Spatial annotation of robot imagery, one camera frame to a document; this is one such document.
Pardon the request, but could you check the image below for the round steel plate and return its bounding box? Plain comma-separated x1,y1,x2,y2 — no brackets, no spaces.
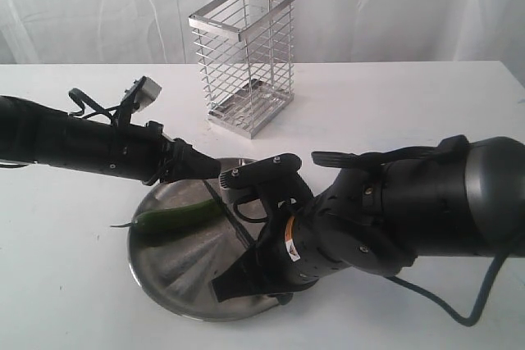
128,158,295,322

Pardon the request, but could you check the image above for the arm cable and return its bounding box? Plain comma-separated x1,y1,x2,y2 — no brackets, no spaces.
385,255,509,322
67,87,124,121

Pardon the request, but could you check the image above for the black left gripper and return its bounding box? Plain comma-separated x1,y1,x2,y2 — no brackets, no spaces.
110,121,221,184

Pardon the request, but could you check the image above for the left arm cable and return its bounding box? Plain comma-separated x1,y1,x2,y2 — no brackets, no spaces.
67,87,124,121

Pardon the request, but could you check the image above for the green cucumber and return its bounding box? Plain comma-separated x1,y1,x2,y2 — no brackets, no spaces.
111,199,222,235

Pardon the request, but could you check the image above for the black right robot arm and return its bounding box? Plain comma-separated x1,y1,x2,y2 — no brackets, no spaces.
212,135,524,302

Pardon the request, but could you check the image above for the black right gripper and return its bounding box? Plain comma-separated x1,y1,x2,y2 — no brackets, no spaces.
212,198,349,302

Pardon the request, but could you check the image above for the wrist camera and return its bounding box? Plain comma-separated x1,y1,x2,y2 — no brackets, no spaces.
114,75,162,127
219,153,313,224

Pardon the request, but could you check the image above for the black knife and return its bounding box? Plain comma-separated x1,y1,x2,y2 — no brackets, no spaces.
202,180,255,249

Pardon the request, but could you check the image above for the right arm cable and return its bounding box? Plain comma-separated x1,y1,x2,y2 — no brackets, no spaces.
385,255,509,322

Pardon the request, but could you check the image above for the white backdrop curtain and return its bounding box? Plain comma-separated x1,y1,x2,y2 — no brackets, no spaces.
1,0,524,80

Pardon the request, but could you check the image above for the wire metal utensil rack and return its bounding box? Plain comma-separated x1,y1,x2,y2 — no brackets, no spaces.
189,0,295,139

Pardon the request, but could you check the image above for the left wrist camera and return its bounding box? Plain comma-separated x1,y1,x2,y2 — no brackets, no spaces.
114,75,162,127

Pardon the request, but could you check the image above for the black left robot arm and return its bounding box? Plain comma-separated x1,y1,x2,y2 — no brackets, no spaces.
1,96,221,185

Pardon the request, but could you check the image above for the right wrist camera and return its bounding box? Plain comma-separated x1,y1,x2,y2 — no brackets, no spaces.
219,153,313,224

